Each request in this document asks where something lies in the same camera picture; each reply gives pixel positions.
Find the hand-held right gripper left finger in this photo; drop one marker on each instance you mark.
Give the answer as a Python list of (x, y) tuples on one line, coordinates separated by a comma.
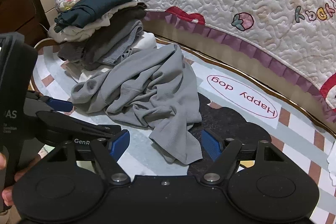
[(121, 142)]

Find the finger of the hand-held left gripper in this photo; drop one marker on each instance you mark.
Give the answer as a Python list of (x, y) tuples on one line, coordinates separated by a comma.
[(60, 105), (99, 130)]

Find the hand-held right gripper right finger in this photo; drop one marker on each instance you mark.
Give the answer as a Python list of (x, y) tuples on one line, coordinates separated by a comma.
[(210, 144)]

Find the grey ribbed shirt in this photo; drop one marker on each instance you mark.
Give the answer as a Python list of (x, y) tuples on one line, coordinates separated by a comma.
[(147, 87)]

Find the stack of folded clothes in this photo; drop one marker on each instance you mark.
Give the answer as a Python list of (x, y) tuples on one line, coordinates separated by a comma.
[(105, 37)]

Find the person's left hand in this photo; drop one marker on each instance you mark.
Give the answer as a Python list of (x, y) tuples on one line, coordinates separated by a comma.
[(8, 197)]

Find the brown wooden drawer cabinet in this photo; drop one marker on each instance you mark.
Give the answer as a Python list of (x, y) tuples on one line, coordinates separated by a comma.
[(15, 3)]

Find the cream nightstand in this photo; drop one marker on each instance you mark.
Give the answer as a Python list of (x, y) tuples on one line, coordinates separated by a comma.
[(48, 3)]

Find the checked printed floor rug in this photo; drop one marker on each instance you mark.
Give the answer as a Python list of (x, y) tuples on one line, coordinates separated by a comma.
[(296, 134)]

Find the white printed cloth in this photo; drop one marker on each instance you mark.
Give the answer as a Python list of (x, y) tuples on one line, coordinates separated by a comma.
[(332, 169)]

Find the beige bed frame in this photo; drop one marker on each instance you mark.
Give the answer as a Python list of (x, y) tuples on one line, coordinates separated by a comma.
[(231, 56)]

